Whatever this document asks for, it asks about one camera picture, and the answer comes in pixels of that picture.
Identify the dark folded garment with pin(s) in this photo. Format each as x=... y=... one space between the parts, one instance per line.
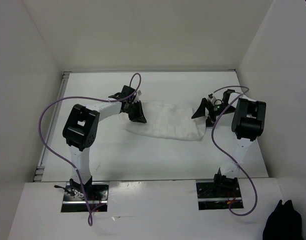
x=284 y=223

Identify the white pleated skirt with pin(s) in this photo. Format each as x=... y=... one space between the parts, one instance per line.
x=166 y=121

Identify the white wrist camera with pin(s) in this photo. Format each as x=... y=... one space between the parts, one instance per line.
x=211 y=99
x=137 y=96

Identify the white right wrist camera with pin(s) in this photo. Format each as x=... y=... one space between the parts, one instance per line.
x=211 y=99

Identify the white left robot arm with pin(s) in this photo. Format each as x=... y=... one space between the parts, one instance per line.
x=81 y=128

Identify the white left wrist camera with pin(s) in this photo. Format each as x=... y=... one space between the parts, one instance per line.
x=137 y=96

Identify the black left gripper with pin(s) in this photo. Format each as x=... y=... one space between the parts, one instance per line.
x=139 y=116

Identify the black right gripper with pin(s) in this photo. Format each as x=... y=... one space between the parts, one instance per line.
x=200 y=112

